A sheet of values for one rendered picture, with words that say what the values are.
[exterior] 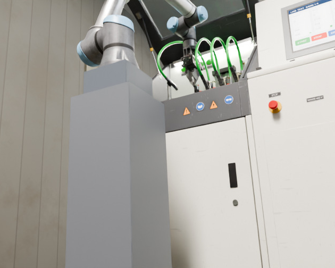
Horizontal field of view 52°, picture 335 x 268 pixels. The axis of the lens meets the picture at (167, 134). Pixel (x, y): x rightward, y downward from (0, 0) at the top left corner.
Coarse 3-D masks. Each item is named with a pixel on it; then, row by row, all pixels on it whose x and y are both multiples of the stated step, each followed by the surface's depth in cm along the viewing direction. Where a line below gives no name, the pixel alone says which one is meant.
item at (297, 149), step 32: (288, 0) 181; (320, 64) 132; (256, 96) 142; (288, 96) 136; (320, 96) 130; (256, 128) 140; (288, 128) 133; (320, 128) 127; (288, 160) 130; (320, 160) 125; (288, 192) 128; (320, 192) 122; (288, 224) 125; (320, 224) 120; (288, 256) 123; (320, 256) 118
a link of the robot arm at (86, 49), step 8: (112, 0) 148; (120, 0) 150; (128, 0) 157; (104, 8) 145; (112, 8) 146; (120, 8) 149; (104, 16) 142; (96, 24) 141; (88, 32) 138; (88, 40) 133; (80, 48) 136; (88, 48) 133; (96, 48) 131; (80, 56) 137; (88, 56) 135; (96, 56) 134; (88, 64) 139; (96, 64) 139
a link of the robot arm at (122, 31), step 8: (112, 16) 126; (120, 16) 126; (104, 24) 128; (112, 24) 125; (120, 24) 125; (128, 24) 127; (96, 32) 131; (104, 32) 126; (112, 32) 124; (120, 32) 124; (128, 32) 126; (96, 40) 130; (104, 40) 126; (112, 40) 123; (120, 40) 123; (128, 40) 125
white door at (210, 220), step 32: (192, 128) 154; (224, 128) 147; (192, 160) 151; (224, 160) 144; (192, 192) 148; (224, 192) 140; (192, 224) 145; (224, 224) 138; (256, 224) 131; (192, 256) 142; (224, 256) 135; (256, 256) 129
